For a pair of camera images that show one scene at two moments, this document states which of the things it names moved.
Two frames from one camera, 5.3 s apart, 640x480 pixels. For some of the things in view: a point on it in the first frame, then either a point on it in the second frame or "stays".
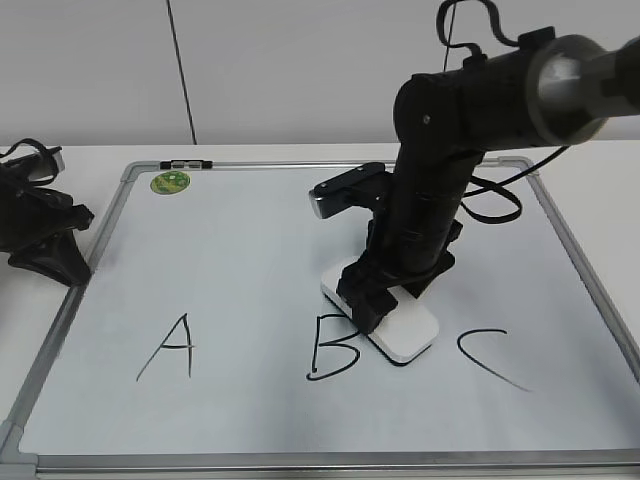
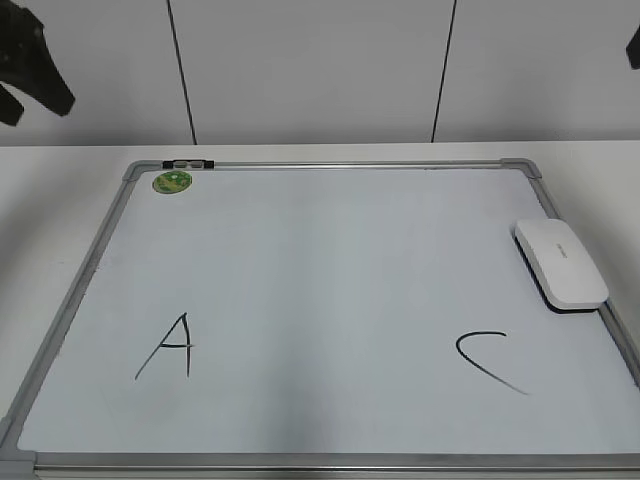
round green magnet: (170, 182) stays
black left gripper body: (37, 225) to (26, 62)
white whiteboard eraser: (407, 332) to (565, 274)
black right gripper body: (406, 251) to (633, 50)
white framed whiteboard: (202, 347) stays
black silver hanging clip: (186, 164) stays
